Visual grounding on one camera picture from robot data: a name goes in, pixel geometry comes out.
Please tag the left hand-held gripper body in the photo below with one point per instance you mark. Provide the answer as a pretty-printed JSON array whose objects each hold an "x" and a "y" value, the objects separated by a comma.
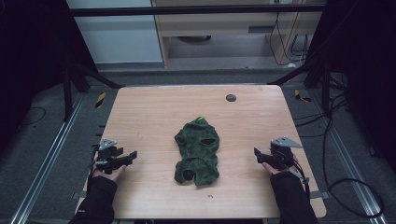
[{"x": 107, "y": 153}]

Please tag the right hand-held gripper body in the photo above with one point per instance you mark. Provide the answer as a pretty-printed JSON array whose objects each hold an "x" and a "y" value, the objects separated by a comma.
[{"x": 281, "y": 153}]

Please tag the green fleece pet garment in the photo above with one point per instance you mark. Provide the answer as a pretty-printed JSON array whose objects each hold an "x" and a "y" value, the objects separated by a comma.
[{"x": 196, "y": 152}]

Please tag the person's right hand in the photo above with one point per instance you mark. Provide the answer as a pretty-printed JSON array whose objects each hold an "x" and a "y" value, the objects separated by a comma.
[{"x": 274, "y": 169}]

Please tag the person's left hand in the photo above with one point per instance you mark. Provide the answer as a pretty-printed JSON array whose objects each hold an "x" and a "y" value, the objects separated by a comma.
[{"x": 112, "y": 174}]

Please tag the black and yellow floor tape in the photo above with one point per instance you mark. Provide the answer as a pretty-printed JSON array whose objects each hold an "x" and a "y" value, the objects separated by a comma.
[
  {"x": 100, "y": 100},
  {"x": 300, "y": 96}
]

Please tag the grey round table grommet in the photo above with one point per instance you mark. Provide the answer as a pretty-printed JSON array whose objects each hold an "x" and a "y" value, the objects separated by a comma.
[{"x": 231, "y": 98}]

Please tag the black metal stand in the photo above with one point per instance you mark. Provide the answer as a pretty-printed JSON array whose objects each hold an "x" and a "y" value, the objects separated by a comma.
[
  {"x": 77, "y": 77},
  {"x": 314, "y": 77}
]

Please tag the white cabinet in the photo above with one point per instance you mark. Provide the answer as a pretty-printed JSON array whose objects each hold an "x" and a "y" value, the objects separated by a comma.
[{"x": 118, "y": 37}]

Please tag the light wooden desk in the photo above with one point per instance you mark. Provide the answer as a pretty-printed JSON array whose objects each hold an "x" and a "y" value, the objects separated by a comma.
[{"x": 224, "y": 28}]

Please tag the aluminium floor rail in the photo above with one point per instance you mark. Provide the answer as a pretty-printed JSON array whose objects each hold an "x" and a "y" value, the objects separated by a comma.
[
  {"x": 46, "y": 161},
  {"x": 348, "y": 168}
]

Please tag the black horizontal frame bar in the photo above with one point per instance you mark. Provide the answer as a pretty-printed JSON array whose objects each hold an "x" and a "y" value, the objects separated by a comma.
[{"x": 193, "y": 10}]

